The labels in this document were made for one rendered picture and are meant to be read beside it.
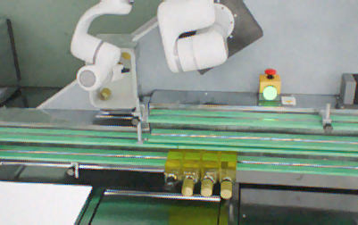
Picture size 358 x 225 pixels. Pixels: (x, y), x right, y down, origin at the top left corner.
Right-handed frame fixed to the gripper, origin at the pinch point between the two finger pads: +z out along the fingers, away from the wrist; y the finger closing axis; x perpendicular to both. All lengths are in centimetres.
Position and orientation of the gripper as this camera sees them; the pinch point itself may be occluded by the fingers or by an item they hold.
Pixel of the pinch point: (113, 68)
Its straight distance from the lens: 170.7
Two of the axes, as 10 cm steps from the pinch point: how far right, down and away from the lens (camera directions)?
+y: 9.9, 0.3, -1.3
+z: 1.4, -1.9, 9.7
